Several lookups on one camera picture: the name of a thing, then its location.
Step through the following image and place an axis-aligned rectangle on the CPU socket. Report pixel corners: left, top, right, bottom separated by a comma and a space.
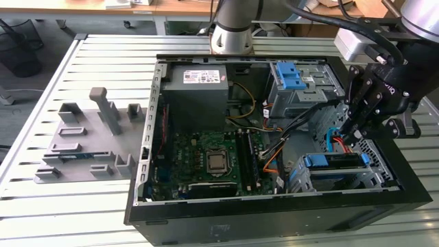
204, 147, 231, 179

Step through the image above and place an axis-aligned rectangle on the grey power supply unit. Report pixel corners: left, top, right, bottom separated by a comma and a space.
160, 64, 229, 132

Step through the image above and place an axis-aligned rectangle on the multicoloured wire bundle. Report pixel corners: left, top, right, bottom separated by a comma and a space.
236, 101, 285, 133

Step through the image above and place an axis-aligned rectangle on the green motherboard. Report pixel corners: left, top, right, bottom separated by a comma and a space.
147, 130, 275, 200

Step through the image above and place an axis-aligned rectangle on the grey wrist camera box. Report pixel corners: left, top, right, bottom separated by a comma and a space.
333, 32, 373, 62

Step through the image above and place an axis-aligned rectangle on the metal disk bay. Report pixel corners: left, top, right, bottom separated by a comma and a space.
285, 150, 393, 193

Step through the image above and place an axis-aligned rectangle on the red power wire black connector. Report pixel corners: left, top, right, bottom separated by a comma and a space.
332, 130, 360, 154

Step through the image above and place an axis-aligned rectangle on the grey metal foot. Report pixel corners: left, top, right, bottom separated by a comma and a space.
0, 86, 16, 105

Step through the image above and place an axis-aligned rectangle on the green RAM stick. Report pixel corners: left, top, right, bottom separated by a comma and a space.
57, 153, 95, 160

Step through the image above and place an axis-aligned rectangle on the metal optical drive cage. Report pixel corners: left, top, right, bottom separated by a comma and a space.
267, 61, 347, 120

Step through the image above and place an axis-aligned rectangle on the orange wire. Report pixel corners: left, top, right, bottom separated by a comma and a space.
261, 148, 287, 173

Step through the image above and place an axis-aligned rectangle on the wooden desk white frame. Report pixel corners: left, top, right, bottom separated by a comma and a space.
152, 0, 364, 39
0, 0, 159, 36

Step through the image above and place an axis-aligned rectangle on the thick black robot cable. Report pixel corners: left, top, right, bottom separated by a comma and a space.
284, 0, 408, 65

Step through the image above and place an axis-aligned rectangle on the brown cardboard piece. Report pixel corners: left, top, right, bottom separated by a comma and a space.
316, 0, 353, 12

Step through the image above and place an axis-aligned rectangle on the silver CPU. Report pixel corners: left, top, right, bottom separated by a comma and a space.
207, 153, 228, 172

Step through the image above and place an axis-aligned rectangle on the blue plastic drive latch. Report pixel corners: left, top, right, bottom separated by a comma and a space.
276, 61, 305, 90

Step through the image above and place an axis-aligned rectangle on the black graphics card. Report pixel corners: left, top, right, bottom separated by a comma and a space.
187, 181, 237, 199

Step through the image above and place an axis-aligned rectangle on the black wire bundle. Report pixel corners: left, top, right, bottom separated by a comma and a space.
263, 99, 345, 160

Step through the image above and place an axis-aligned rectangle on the red twisted wire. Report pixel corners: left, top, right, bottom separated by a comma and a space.
156, 104, 169, 158

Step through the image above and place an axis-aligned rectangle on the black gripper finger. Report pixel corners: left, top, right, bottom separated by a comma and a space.
359, 113, 422, 142
340, 65, 383, 147

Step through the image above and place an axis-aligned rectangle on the hard disk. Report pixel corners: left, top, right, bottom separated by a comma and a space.
303, 152, 369, 170

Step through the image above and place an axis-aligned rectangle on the black RAM slot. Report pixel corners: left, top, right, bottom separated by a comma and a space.
237, 130, 253, 190

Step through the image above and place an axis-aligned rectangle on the black PC case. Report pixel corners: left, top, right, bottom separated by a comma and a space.
123, 53, 434, 245

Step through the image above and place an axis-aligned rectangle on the blue wire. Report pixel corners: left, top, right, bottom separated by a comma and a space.
325, 127, 344, 155

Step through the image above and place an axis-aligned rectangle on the grey parts rack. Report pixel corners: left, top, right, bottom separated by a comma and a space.
33, 86, 148, 185

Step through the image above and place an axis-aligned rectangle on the yellow wire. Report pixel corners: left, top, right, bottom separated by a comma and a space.
225, 82, 256, 119

